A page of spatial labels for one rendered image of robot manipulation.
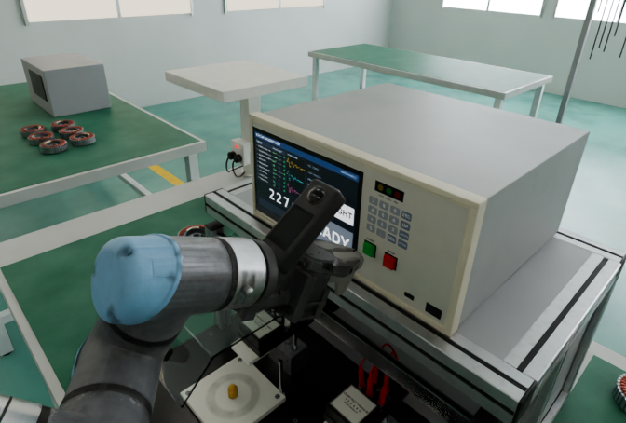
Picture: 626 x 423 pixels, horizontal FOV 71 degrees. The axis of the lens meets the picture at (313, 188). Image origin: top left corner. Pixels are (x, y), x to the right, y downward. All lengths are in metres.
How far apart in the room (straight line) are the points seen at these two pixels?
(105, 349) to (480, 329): 0.47
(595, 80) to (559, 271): 6.24
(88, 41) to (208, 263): 4.96
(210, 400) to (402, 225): 0.57
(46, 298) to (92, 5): 4.21
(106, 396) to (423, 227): 0.39
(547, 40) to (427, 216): 6.64
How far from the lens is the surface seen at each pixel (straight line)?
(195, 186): 1.83
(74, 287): 1.40
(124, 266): 0.39
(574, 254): 0.90
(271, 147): 0.76
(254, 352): 0.92
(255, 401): 0.98
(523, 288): 0.78
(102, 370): 0.44
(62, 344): 1.24
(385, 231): 0.63
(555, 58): 7.14
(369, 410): 0.80
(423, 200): 0.57
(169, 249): 0.41
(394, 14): 8.38
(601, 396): 1.21
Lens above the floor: 1.56
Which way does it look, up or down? 27 degrees down
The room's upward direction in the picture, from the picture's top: 2 degrees clockwise
